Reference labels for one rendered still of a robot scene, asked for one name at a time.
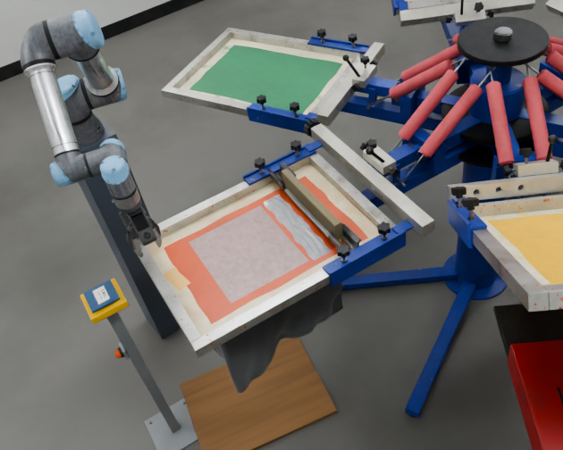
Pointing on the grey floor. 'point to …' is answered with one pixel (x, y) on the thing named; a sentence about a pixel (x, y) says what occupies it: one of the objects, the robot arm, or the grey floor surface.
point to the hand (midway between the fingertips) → (150, 250)
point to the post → (160, 427)
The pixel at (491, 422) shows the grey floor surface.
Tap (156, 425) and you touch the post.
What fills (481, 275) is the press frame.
